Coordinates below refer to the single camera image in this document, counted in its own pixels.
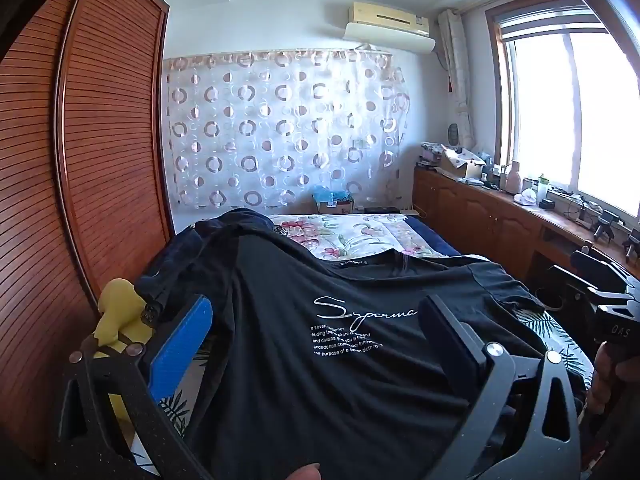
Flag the person's right hand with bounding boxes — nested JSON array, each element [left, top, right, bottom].
[[586, 349, 640, 416]]

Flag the floral blanket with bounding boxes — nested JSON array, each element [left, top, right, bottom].
[[265, 212, 436, 261]]

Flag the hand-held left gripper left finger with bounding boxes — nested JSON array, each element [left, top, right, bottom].
[[57, 294, 216, 480]]

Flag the round trash bin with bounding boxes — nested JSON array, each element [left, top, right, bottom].
[[534, 285, 571, 313]]

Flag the cardboard box with blue bag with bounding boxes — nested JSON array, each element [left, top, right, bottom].
[[312, 185, 356, 214]]

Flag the circle-patterned sheer curtain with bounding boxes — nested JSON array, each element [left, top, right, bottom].
[[162, 49, 413, 211]]

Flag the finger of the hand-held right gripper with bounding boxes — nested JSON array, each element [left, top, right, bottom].
[[570, 249, 632, 292]]

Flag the wooden louvered wardrobe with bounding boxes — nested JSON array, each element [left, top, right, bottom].
[[0, 0, 176, 461]]

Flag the wooden cabinet counter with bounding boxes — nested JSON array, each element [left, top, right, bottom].
[[412, 165, 640, 291]]

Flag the white window curtain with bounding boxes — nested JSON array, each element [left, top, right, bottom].
[[439, 8, 476, 146]]

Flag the open cardboard box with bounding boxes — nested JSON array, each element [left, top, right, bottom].
[[440, 145, 486, 178]]

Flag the wall air conditioner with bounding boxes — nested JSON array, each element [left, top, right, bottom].
[[344, 1, 436, 53]]

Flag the navy garment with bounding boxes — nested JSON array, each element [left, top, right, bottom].
[[137, 208, 281, 306]]

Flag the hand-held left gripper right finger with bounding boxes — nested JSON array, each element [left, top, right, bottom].
[[419, 294, 583, 480]]

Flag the black printed t-shirt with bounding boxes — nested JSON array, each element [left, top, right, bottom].
[[140, 220, 586, 480]]

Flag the yellow plush toy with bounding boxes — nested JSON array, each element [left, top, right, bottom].
[[92, 278, 151, 418]]

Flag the wood-framed window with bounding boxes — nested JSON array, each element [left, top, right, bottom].
[[492, 2, 640, 221]]

